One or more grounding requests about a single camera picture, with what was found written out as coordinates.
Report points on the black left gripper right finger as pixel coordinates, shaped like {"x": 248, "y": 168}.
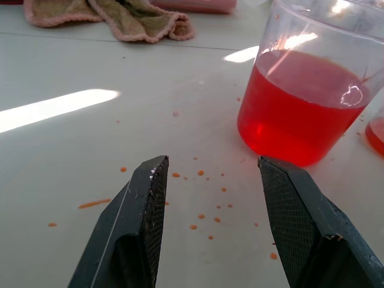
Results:
{"x": 303, "y": 216}

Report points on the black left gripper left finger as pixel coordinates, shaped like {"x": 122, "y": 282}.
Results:
{"x": 132, "y": 222}

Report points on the clear beaker with red liquid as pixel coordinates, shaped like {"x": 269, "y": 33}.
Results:
{"x": 303, "y": 99}

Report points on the pink-edged beige towel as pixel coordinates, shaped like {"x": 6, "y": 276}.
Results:
{"x": 126, "y": 18}

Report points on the pink flat object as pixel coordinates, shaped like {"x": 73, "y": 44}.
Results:
{"x": 195, "y": 5}

